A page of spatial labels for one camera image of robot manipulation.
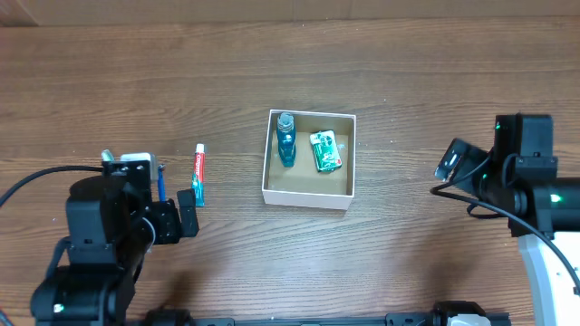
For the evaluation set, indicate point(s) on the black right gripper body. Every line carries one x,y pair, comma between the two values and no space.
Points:
459,159

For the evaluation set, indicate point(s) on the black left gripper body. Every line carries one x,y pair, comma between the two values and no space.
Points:
168,222

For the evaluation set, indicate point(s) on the teal Listerine mouthwash bottle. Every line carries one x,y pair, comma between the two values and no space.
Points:
286,133

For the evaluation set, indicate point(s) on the green Dettol soap bar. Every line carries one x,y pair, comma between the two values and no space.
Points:
326,153

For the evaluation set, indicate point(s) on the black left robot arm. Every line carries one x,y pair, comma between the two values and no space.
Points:
91,279

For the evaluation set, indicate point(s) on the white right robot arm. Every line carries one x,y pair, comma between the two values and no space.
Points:
543,215

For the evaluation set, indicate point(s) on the Colgate toothpaste tube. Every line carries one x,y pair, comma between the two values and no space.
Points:
198,174

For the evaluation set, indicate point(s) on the blue disposable razor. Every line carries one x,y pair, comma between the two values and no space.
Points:
161,183

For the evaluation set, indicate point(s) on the green toothbrush with cap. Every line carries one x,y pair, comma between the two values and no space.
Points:
107,156

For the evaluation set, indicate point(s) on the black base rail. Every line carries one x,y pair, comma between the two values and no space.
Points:
442,314

